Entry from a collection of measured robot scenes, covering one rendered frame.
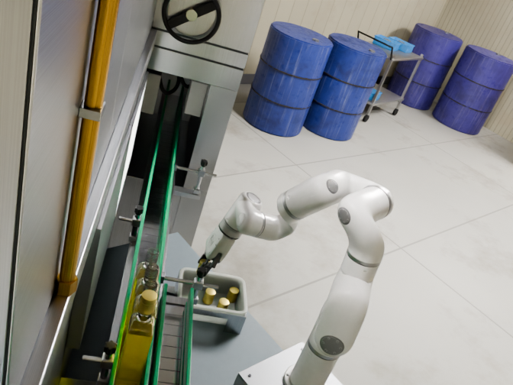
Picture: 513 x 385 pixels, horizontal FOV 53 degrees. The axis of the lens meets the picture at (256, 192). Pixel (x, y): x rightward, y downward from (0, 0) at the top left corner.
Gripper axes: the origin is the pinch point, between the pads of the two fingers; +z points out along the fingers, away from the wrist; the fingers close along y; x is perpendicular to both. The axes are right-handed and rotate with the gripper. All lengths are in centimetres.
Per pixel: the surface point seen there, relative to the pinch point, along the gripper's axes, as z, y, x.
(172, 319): 5.9, 21.4, -6.8
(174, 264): 18.3, -17.5, -2.1
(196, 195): 6.5, -48.6, -0.3
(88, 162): -59, 70, -49
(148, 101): -5, -83, -31
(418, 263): 40, -157, 202
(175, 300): 5.3, 14.3, -6.5
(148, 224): 8.9, -20.7, -17.1
